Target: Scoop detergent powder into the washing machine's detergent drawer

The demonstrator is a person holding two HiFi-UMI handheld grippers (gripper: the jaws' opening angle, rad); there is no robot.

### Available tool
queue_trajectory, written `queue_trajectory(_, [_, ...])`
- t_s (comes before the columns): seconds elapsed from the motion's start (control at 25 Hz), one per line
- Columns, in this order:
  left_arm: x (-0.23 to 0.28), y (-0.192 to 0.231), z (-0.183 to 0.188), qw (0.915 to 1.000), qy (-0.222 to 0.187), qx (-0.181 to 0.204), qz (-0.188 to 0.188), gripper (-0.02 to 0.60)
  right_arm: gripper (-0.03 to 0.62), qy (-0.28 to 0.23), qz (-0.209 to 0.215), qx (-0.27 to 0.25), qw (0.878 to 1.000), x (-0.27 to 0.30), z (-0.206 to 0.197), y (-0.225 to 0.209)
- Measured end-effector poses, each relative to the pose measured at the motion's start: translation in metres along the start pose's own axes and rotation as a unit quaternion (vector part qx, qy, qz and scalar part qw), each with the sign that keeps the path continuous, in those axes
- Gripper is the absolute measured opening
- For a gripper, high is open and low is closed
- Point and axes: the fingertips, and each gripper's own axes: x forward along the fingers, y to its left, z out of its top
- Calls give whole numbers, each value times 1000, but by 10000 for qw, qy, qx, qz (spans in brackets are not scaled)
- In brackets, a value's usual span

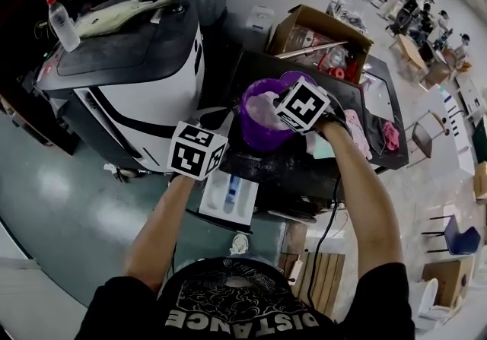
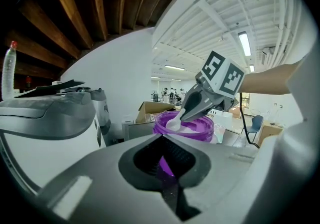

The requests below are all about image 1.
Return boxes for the wooden pallet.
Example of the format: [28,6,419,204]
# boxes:
[276,221,346,317]

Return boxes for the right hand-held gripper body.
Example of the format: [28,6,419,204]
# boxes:
[273,77,345,136]

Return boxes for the white washing machine detergent drawer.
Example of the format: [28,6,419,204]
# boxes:
[197,170,260,228]

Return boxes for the person's left forearm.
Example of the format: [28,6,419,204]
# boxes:
[121,173,208,294]

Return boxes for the red pink cloth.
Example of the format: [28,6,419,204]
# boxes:
[381,120,401,152]

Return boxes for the purple plastic bucket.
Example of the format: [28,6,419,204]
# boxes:
[238,78,302,152]

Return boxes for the light wooden table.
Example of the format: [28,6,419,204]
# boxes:
[390,33,430,81]

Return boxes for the small cardboard box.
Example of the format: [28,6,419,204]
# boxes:
[421,257,476,310]

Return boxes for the white crumpled paper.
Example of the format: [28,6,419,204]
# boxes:
[229,232,251,256]

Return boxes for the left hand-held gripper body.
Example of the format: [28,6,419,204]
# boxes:
[167,120,229,182]

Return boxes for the open cardboard box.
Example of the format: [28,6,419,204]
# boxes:
[265,3,375,85]

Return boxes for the blue chair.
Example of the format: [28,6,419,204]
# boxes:
[421,214,482,256]

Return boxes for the black cable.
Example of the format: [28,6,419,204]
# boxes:
[306,174,344,307]

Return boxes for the white board table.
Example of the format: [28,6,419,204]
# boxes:
[428,84,473,176]

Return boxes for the person's right forearm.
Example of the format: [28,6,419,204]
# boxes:
[314,120,405,296]

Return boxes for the white cloth gloves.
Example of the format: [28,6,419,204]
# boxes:
[75,0,178,38]

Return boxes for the teal cloth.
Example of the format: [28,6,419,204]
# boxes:
[312,137,336,160]

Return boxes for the clear plastic bottle red cap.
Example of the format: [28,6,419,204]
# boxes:
[46,0,81,53]

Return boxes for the black washing machine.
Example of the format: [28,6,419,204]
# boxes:
[218,49,411,224]

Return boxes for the light pink cloth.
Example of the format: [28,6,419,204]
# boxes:
[343,108,372,160]

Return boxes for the white detergent powder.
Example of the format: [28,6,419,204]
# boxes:
[246,90,292,131]

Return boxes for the black and white machine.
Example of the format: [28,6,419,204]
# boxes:
[33,0,207,174]

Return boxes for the wooden frame chair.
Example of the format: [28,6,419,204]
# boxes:
[403,110,454,169]

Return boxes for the white plastic container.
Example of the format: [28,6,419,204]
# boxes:
[245,5,275,33]

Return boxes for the purple bucket lid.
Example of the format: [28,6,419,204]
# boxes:
[279,71,319,89]

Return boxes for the black cloth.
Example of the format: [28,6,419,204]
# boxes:
[365,111,390,154]

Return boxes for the person's black printed shirt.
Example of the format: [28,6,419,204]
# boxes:
[75,256,416,340]

